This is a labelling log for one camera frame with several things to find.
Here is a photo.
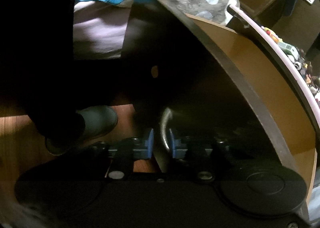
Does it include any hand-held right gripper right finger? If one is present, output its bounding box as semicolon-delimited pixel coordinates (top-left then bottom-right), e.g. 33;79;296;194
169;129;231;182

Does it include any grey-green slipper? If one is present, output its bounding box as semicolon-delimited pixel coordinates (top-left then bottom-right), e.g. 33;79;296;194
45;105;119;157

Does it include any dark wooden drawer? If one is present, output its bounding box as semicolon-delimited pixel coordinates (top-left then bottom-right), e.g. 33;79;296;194
121;0;316;208

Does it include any curved metal drawer handle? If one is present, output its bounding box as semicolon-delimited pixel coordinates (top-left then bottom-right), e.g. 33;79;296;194
160;107;174;155

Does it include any person's black trouser leg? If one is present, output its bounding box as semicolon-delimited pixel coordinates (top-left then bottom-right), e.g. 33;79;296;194
0;0;87;147

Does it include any pale pink bed sheet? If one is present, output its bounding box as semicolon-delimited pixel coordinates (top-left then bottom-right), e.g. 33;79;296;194
72;0;131;60

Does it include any pile of small colourful toys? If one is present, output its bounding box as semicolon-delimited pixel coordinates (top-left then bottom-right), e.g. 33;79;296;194
261;26;320;100

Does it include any pink cable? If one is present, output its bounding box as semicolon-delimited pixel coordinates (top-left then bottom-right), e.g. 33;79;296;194
229;3;320;125

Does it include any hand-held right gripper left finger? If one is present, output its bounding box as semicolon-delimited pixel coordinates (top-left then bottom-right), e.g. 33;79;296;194
91;128;154;180

